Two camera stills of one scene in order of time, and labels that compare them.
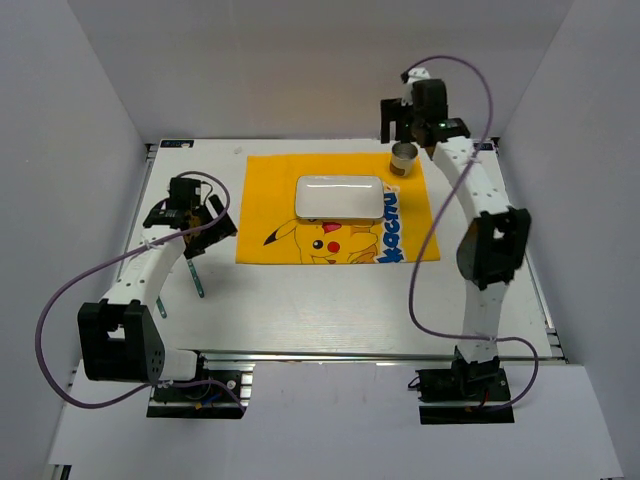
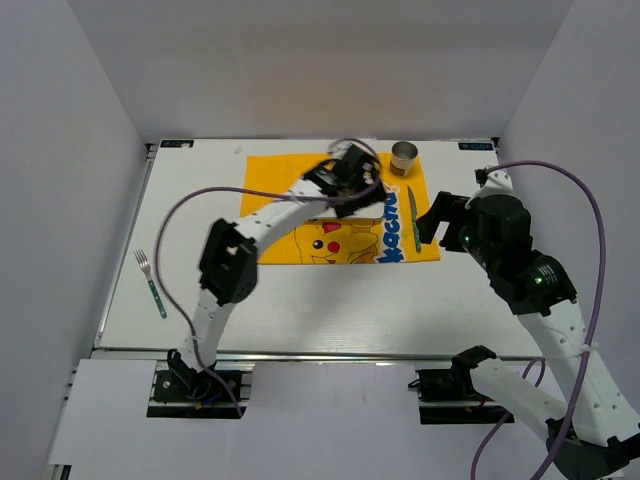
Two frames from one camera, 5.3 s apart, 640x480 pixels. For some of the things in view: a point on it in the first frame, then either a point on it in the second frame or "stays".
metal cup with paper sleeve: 402,155 stays
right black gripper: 390,110 → 445,207
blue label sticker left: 176,143 stays
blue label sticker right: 483,146 stays
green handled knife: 195,279 → 413,209
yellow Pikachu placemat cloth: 271,231 stays
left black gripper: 197,246 → 369,184
